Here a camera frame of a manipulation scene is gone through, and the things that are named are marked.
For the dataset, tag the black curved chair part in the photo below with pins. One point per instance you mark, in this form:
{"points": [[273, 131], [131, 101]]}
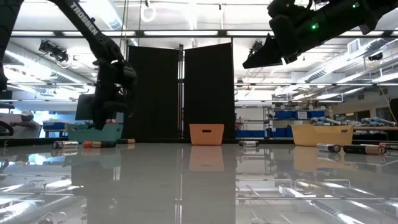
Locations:
{"points": [[8, 126]]}

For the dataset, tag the yellow plastic bin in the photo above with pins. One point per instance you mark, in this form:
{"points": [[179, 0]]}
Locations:
{"points": [[320, 135]]}

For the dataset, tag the wooden workbench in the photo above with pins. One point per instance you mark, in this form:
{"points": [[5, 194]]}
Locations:
{"points": [[373, 128]]}

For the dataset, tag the blue box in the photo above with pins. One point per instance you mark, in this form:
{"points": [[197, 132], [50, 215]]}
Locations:
{"points": [[54, 126]]}

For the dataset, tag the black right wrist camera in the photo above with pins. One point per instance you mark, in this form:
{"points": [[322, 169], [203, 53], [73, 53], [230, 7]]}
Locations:
{"points": [[289, 7]]}

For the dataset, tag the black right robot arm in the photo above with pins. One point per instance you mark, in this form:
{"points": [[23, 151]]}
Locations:
{"points": [[348, 18]]}

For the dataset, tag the black ceiling-mounted device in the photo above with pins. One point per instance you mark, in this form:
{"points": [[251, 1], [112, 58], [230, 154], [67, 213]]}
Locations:
{"points": [[53, 49]]}

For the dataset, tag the black folding screen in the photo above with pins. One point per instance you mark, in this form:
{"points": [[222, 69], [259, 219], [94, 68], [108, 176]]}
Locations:
{"points": [[208, 93]]}

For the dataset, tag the small black ceiling device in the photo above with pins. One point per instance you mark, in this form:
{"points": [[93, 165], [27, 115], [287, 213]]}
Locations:
{"points": [[376, 56]]}

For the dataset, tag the teal plastic bin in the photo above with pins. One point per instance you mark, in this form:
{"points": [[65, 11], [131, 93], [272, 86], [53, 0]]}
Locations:
{"points": [[81, 135]]}

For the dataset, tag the black monitor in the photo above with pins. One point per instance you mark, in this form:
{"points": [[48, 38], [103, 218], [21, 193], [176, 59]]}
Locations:
{"points": [[84, 107]]}

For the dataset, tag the orange plastic bin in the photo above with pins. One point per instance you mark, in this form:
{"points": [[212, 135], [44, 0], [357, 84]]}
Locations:
{"points": [[206, 138]]}

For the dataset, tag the black overhead camera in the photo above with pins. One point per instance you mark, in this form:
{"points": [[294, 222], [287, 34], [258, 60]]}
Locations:
{"points": [[255, 43]]}

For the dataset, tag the blue storage bin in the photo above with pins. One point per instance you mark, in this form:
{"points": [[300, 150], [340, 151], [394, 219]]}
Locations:
{"points": [[317, 114], [248, 134], [284, 115], [283, 133]]}

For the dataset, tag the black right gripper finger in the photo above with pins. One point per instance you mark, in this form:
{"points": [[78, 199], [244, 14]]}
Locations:
{"points": [[276, 56], [280, 31]]}

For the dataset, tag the small red object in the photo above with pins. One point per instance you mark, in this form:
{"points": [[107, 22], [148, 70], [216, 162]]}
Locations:
{"points": [[110, 121]]}

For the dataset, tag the silver Energizer battery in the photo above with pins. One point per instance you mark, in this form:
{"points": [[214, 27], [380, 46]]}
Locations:
{"points": [[248, 143], [328, 148], [65, 144]]}

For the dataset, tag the person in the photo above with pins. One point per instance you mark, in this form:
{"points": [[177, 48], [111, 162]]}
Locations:
{"points": [[29, 129]]}

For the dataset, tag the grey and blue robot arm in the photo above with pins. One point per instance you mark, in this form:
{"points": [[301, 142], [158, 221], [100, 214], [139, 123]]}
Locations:
{"points": [[326, 120], [379, 121]]}

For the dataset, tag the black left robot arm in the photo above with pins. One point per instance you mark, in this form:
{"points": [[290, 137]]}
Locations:
{"points": [[90, 29]]}

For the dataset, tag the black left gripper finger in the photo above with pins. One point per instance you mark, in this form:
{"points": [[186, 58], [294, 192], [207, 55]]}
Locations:
{"points": [[115, 107], [98, 116]]}

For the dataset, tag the metal shelving rack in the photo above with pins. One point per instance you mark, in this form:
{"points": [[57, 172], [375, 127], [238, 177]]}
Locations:
{"points": [[270, 124]]}

